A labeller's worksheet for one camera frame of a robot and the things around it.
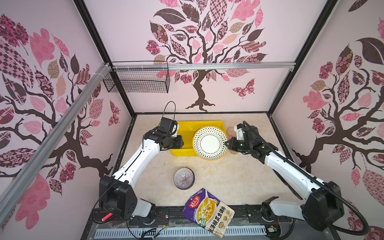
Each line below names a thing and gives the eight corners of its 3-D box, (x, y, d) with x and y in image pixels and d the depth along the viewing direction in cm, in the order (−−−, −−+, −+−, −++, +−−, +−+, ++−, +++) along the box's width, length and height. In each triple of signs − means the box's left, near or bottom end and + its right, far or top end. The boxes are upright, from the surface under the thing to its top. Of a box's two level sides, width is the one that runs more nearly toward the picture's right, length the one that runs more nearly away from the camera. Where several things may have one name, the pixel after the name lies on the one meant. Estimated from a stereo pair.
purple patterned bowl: (172, 188, 84) (171, 183, 78) (179, 170, 91) (178, 165, 85) (190, 193, 82) (190, 189, 76) (195, 175, 89) (195, 170, 83)
